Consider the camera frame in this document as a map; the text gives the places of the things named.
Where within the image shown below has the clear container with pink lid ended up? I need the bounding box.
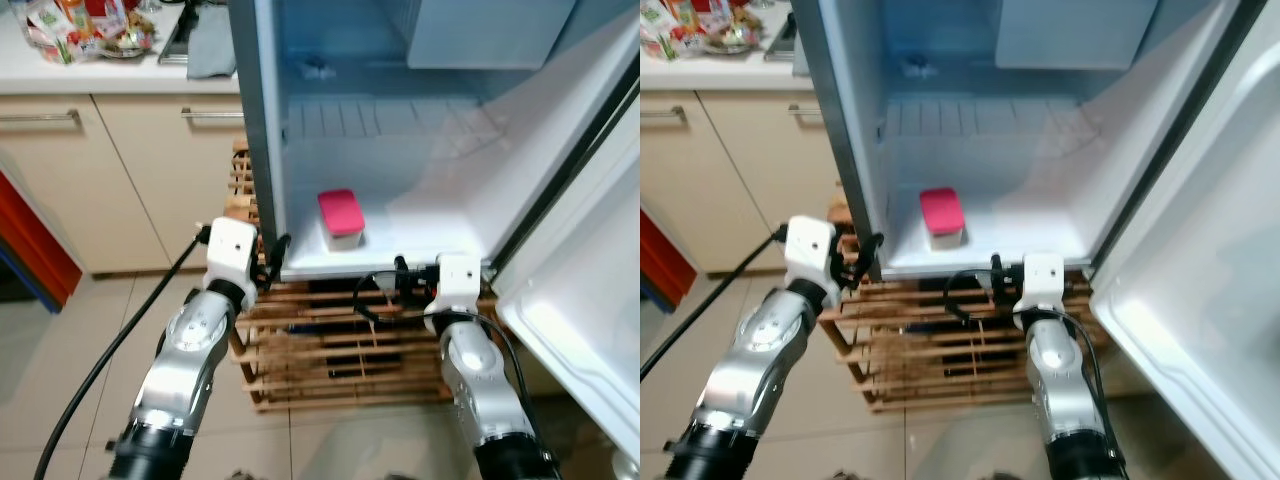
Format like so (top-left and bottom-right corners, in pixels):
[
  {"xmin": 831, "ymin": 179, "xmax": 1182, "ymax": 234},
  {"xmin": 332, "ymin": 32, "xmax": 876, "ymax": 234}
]
[
  {"xmin": 316, "ymin": 187, "xmax": 368, "ymax": 252},
  {"xmin": 919, "ymin": 186, "xmax": 967, "ymax": 251}
]

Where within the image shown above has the grey fridge body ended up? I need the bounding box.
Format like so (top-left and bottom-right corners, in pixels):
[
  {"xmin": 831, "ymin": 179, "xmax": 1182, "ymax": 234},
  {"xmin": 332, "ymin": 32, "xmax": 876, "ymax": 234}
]
[
  {"xmin": 790, "ymin": 0, "xmax": 1280, "ymax": 283},
  {"xmin": 227, "ymin": 0, "xmax": 641, "ymax": 283}
]

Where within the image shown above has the light wooden slatted rack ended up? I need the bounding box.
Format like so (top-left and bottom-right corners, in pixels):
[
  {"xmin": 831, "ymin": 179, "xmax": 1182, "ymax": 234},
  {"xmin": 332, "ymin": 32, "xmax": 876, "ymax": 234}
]
[
  {"xmin": 222, "ymin": 138, "xmax": 549, "ymax": 413},
  {"xmin": 818, "ymin": 190, "xmax": 1111, "ymax": 413}
]

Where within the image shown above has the beige cabinet door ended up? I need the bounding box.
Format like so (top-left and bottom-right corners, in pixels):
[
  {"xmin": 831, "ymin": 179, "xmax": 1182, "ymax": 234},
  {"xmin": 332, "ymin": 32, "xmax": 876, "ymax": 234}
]
[
  {"xmin": 0, "ymin": 93, "xmax": 169, "ymax": 278},
  {"xmin": 640, "ymin": 93, "xmax": 746, "ymax": 276},
  {"xmin": 700, "ymin": 93, "xmax": 846, "ymax": 273},
  {"xmin": 93, "ymin": 93, "xmax": 251, "ymax": 273}
]

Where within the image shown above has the red panel with blue edge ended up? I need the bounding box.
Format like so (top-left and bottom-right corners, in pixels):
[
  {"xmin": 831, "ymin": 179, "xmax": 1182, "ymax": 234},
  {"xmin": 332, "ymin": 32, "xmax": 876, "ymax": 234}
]
[
  {"xmin": 640, "ymin": 205, "xmax": 673, "ymax": 286},
  {"xmin": 0, "ymin": 168, "xmax": 85, "ymax": 309}
]

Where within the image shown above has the black hob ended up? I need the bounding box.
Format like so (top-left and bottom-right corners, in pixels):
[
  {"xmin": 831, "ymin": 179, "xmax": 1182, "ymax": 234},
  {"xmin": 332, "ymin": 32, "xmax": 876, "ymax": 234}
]
[
  {"xmin": 765, "ymin": 10, "xmax": 801, "ymax": 63},
  {"xmin": 158, "ymin": 3, "xmax": 201, "ymax": 67}
]

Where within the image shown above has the pile of snack packets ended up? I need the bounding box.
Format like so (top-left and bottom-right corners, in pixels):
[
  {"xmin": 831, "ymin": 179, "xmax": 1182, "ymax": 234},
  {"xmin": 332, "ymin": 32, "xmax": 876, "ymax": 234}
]
[
  {"xmin": 22, "ymin": 0, "xmax": 159, "ymax": 65},
  {"xmin": 640, "ymin": 0, "xmax": 766, "ymax": 59}
]

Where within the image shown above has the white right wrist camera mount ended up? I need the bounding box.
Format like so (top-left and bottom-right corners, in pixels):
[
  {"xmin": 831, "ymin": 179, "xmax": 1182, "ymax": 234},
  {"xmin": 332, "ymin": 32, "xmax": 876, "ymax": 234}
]
[
  {"xmin": 436, "ymin": 252, "xmax": 489, "ymax": 313},
  {"xmin": 1020, "ymin": 252, "xmax": 1066, "ymax": 313}
]

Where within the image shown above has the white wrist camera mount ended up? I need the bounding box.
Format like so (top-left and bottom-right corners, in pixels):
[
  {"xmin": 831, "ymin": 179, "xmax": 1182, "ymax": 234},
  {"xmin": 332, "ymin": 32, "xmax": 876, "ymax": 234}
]
[
  {"xmin": 785, "ymin": 215, "xmax": 839, "ymax": 291},
  {"xmin": 203, "ymin": 217, "xmax": 260, "ymax": 293},
  {"xmin": 1020, "ymin": 252, "xmax": 1066, "ymax": 313},
  {"xmin": 436, "ymin": 252, "xmax": 489, "ymax": 313}
]

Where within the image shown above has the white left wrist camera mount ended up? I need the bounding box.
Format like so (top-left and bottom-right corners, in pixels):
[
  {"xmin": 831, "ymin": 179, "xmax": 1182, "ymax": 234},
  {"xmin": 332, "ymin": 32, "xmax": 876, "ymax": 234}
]
[
  {"xmin": 785, "ymin": 215, "xmax": 839, "ymax": 291},
  {"xmin": 203, "ymin": 217, "xmax": 260, "ymax": 293}
]

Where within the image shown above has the white wire fridge shelf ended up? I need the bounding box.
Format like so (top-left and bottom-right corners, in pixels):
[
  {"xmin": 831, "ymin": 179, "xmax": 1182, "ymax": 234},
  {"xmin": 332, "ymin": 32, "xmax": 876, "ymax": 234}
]
[
  {"xmin": 880, "ymin": 97, "xmax": 1091, "ymax": 143},
  {"xmin": 283, "ymin": 97, "xmax": 506, "ymax": 143}
]

